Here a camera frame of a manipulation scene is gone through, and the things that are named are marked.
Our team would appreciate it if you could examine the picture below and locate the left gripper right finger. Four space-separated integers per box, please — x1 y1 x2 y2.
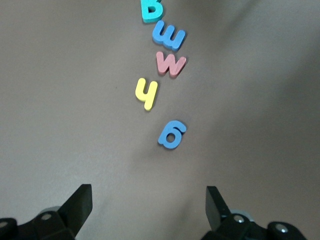
201 186 306 240

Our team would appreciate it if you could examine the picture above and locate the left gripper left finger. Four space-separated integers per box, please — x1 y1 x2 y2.
0 184 93 240

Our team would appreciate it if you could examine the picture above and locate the blue foam letter g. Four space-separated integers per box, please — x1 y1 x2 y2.
157 120 187 150

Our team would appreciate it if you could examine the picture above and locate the yellow foam letter h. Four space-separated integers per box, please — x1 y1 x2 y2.
134 77 159 112

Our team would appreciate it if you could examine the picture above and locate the pink foam letter w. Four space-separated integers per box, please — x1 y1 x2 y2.
156 51 187 80

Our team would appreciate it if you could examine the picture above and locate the light blue foam letter m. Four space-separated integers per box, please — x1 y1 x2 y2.
151 20 187 52

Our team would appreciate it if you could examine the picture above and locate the teal foam letter R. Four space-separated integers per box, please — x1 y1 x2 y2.
140 0 165 25

